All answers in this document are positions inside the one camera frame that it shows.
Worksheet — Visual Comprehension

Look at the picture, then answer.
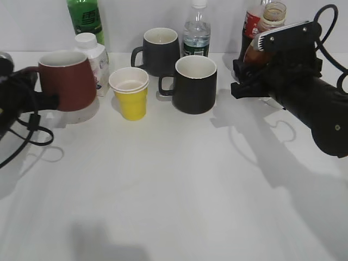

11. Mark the cola bottle red label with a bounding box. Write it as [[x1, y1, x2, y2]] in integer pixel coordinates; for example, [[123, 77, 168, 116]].
[[238, 0, 266, 63]]

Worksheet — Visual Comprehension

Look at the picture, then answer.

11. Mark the dark grey ceramic mug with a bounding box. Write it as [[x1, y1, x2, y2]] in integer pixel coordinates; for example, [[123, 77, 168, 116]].
[[130, 28, 181, 77]]

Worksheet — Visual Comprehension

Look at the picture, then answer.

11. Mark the white ceramic mug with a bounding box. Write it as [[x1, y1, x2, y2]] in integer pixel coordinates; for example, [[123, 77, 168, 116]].
[[260, 97, 284, 110]]

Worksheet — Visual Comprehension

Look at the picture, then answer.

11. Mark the brown coffee drink bottle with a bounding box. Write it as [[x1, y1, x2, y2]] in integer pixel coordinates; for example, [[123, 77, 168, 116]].
[[243, 1, 288, 67]]

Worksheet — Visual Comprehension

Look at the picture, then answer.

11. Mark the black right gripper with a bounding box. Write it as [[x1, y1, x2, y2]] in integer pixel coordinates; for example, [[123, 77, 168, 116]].
[[231, 21, 347, 157]]

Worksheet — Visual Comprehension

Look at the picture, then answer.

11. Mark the black ceramic mug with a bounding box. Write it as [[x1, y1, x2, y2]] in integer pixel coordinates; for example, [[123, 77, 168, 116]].
[[158, 55, 218, 115]]

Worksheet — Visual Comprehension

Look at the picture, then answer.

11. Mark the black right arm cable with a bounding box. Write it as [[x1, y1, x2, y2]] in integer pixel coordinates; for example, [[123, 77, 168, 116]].
[[312, 3, 348, 95]]

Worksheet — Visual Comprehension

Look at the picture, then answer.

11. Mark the dark red ceramic mug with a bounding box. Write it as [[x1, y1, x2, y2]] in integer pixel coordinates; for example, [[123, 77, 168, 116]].
[[37, 51, 96, 111]]

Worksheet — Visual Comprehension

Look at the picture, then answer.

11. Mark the yellow paper cup stack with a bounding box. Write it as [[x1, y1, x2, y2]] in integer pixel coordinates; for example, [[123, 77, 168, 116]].
[[109, 67, 150, 121]]

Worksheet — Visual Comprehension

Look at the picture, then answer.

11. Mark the clear water bottle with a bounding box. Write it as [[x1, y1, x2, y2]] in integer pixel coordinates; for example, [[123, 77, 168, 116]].
[[182, 0, 211, 57]]

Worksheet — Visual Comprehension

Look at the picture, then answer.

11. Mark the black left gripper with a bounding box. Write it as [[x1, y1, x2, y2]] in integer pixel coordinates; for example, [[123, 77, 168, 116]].
[[1, 52, 60, 138]]

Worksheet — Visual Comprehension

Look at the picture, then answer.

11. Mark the green soda bottle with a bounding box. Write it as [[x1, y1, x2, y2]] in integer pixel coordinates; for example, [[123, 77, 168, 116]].
[[66, 0, 104, 45]]

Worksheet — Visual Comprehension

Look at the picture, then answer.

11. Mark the white yogurt drink carton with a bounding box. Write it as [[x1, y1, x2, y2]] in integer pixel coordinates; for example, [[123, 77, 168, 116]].
[[75, 33, 109, 97]]

